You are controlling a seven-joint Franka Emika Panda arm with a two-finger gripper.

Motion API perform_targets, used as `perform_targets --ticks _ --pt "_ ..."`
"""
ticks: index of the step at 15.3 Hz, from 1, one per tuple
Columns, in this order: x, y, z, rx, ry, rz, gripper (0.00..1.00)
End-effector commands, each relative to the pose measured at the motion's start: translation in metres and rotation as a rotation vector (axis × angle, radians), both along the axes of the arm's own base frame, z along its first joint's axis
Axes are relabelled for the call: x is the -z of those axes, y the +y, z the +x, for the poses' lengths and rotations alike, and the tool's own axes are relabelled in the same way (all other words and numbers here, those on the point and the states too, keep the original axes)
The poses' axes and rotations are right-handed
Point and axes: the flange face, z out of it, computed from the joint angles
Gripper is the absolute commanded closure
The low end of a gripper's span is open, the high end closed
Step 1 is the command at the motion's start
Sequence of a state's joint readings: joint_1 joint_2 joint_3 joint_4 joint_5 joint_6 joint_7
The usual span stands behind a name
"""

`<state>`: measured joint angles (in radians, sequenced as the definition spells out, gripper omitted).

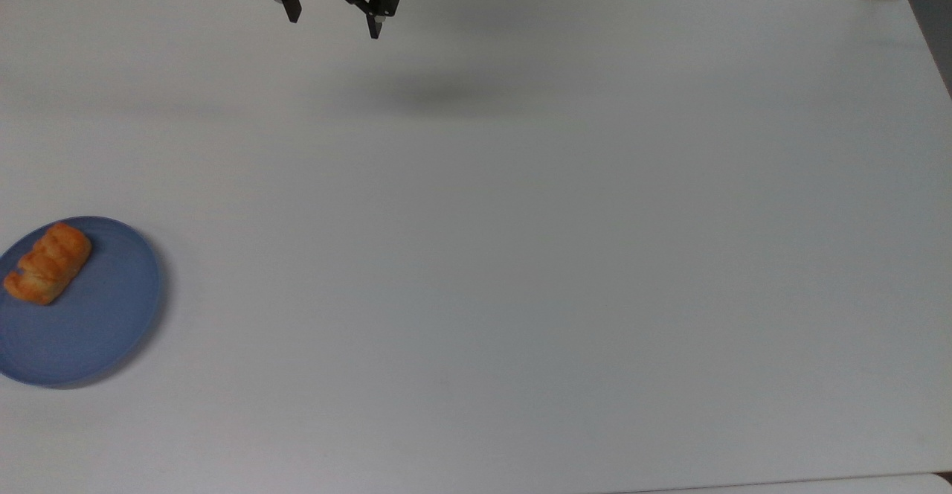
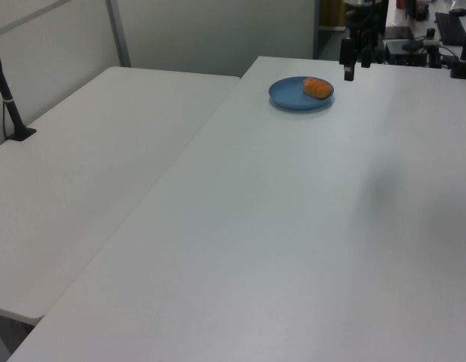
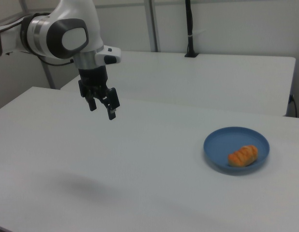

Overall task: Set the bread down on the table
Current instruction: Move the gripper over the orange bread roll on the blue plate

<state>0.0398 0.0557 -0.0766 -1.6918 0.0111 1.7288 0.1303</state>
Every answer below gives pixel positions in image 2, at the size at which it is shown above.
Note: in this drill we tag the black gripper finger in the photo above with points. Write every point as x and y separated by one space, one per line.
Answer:
365 58
348 60

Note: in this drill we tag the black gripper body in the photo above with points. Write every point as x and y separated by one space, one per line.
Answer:
365 26

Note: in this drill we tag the black electronics box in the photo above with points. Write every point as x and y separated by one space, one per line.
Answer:
406 53

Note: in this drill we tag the round blue plate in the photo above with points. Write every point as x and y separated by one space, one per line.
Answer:
293 94

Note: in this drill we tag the black keyboard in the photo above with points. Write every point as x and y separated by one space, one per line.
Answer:
451 27

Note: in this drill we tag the black computer mouse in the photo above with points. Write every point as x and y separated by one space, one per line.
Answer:
457 12

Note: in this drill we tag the black camera stand pole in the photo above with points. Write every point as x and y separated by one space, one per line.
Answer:
463 53

